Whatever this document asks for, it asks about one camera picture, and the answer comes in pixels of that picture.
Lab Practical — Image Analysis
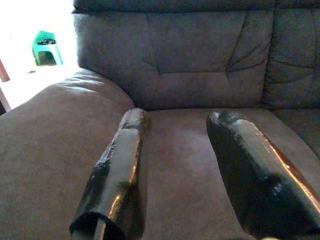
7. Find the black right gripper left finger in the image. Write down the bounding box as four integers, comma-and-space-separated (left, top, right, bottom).
69, 107, 152, 240

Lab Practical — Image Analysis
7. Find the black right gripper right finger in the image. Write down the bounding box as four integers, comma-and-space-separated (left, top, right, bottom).
206, 108, 320, 237

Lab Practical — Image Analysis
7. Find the grey-brown fabric sofa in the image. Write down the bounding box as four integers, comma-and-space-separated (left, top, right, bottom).
0, 0, 320, 240

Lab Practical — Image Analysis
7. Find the green plastic stool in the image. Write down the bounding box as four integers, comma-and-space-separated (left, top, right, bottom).
31, 30, 64, 67

